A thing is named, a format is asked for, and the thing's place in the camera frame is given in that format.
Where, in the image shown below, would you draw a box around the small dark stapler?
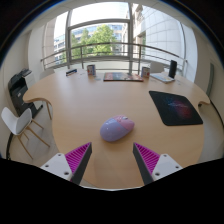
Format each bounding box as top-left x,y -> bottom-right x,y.
65,68 -> 78,77

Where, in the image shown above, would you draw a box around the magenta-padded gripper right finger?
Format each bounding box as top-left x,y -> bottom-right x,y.
132,142 -> 184,186

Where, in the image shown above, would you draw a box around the printed red and white cup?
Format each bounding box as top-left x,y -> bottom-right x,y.
140,66 -> 151,79

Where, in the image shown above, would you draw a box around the printed blue cup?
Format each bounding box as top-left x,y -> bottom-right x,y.
86,64 -> 97,77

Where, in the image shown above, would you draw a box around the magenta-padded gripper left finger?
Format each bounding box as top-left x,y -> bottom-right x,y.
40,142 -> 93,186

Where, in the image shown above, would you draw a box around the black cylindrical speaker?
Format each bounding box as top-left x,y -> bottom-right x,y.
168,59 -> 178,80

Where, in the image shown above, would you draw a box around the metal balcony railing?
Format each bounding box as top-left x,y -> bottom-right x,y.
40,42 -> 188,76

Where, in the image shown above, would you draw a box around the pink and lilac computer mouse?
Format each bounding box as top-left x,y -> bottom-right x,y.
99,114 -> 136,143

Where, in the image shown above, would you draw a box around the light blue open book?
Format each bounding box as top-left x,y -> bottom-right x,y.
149,72 -> 176,84

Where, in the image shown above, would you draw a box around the black mouse pad, swirl print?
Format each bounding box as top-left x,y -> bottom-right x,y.
148,90 -> 204,127

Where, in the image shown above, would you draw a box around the red magazine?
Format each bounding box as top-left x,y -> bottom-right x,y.
102,71 -> 145,83

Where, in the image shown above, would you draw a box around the white chair, wooden legs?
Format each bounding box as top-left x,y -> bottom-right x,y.
0,106 -> 52,160

